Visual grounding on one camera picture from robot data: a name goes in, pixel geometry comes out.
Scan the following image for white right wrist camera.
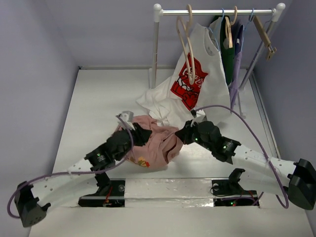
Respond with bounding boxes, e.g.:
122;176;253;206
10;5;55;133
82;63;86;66
191;110;206;123

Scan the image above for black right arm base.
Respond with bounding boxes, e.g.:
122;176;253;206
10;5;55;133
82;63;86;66
210;168;259;207

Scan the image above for wooden clip hanger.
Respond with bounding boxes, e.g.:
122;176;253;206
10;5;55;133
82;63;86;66
253;16;277;61

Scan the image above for blue wire hanger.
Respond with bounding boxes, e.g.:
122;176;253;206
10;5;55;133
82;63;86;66
208;12;225;51
240;8;254;51

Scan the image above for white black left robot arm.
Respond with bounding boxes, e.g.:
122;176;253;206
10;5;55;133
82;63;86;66
14;123;152;228

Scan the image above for green shirt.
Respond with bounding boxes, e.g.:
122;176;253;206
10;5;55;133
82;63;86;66
220;17;235;86

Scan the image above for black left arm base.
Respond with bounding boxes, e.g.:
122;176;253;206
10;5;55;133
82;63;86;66
78;173;125;207

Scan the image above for blue wire hanger right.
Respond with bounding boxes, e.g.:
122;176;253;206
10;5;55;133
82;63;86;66
240;8;254;51

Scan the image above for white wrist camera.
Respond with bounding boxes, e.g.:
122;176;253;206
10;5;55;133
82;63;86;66
116;111;135;130
191;110;206;123

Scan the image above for lavender shirt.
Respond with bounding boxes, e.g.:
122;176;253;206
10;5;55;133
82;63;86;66
229;21;244;109

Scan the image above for white metal clothes rack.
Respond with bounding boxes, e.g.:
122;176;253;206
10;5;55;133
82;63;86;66
148;2;286;119

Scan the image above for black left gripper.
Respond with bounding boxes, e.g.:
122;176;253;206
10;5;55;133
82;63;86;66
115;122;151;161

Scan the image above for beige hanger with green shirt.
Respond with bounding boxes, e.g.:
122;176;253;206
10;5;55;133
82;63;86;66
225;6;237;48

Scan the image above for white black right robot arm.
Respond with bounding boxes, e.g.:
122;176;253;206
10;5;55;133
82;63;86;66
175;121;316;210

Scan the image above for pink t shirt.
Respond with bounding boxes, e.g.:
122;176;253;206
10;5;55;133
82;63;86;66
127;115;183;169

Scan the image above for white red print t shirt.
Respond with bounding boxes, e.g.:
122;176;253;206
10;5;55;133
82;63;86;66
136;24;230;128

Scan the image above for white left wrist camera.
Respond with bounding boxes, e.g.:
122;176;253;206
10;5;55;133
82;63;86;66
116;111;135;130

